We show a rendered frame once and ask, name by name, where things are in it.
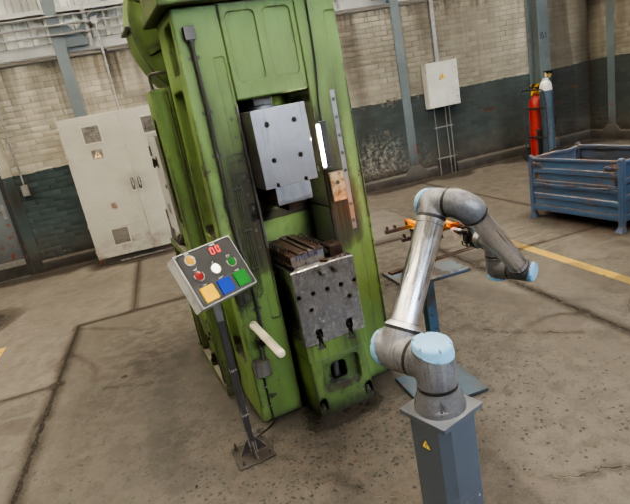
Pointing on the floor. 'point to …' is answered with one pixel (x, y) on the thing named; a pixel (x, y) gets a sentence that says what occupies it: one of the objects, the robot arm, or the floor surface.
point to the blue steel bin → (593, 182)
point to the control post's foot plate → (253, 453)
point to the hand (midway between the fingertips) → (457, 226)
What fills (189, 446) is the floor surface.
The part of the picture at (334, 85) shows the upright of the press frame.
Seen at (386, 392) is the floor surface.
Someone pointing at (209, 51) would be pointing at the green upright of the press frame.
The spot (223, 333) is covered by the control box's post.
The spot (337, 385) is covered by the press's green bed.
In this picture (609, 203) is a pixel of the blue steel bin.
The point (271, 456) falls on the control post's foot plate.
